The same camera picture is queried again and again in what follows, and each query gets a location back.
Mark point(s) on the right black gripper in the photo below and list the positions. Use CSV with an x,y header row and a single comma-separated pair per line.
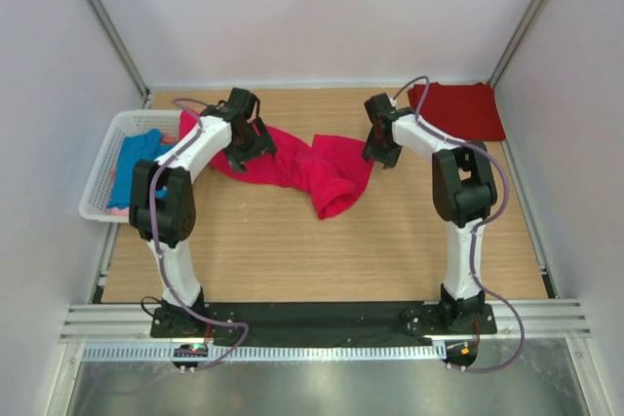
x,y
389,159

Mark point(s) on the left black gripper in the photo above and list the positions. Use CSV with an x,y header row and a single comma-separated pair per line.
x,y
262,144

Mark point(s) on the magenta pink t shirt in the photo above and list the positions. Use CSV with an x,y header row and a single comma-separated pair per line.
x,y
331,169

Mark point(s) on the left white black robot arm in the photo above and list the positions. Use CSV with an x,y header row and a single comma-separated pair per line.
x,y
162,207

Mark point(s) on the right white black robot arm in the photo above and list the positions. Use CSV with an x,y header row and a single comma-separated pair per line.
x,y
463,194

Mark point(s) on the folded dark red t shirt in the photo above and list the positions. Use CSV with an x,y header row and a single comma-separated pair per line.
x,y
468,112

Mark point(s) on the blue t shirt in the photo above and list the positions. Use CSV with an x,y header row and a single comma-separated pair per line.
x,y
131,167

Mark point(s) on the white perforated plastic basket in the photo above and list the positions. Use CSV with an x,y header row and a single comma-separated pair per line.
x,y
98,189

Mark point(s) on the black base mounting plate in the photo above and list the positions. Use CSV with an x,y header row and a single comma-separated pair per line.
x,y
348,324

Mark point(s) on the white slotted cable duct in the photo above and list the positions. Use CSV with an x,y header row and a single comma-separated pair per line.
x,y
196,352

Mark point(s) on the aluminium front rail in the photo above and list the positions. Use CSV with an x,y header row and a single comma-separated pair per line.
x,y
542,318

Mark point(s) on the left aluminium frame post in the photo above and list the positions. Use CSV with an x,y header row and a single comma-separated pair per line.
x,y
115,40

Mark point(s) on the aluminium frame post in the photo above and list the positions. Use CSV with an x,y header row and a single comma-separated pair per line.
x,y
115,40
527,20

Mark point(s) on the right aluminium frame post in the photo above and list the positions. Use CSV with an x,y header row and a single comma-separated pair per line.
x,y
527,20

